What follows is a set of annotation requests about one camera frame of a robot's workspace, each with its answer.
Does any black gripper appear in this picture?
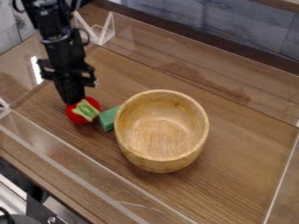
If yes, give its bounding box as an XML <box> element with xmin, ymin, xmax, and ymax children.
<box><xmin>37</xmin><ymin>40</ymin><xmax>97</xmax><ymax>104</ymax></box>

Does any red plush fruit green stem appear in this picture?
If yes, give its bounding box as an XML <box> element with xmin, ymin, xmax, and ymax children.
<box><xmin>65</xmin><ymin>96</ymin><xmax>100</xmax><ymax>124</ymax></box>

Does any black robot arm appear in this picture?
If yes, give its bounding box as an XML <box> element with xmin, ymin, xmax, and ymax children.
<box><xmin>21</xmin><ymin>0</ymin><xmax>97</xmax><ymax>105</ymax></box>

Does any green rectangular block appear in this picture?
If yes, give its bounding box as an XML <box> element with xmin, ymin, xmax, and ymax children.
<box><xmin>97</xmin><ymin>105</ymin><xmax>120</xmax><ymax>132</ymax></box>

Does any wooden bowl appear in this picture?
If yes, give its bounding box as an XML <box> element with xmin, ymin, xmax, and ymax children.
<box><xmin>114</xmin><ymin>89</ymin><xmax>210</xmax><ymax>173</ymax></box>

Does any clear acrylic corner bracket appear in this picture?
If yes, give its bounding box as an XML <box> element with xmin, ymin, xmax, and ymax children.
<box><xmin>73</xmin><ymin>11</ymin><xmax>116</xmax><ymax>46</ymax></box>

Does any clear acrylic front wall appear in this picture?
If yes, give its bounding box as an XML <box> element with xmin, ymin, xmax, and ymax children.
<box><xmin>0</xmin><ymin>108</ymin><xmax>196</xmax><ymax>224</ymax></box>

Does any black metal table bracket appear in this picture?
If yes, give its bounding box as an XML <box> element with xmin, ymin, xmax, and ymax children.
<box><xmin>25</xmin><ymin>196</ymin><xmax>68</xmax><ymax>224</ymax></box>

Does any black cable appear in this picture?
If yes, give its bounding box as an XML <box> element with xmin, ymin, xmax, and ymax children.
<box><xmin>0</xmin><ymin>206</ymin><xmax>16</xmax><ymax>224</ymax></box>

